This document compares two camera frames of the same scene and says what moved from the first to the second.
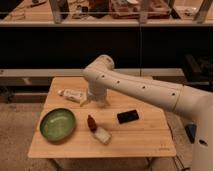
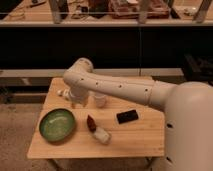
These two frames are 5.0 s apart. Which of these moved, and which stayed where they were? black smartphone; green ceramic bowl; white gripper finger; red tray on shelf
Moved: white gripper finger
Stayed: green ceramic bowl; red tray on shelf; black smartphone
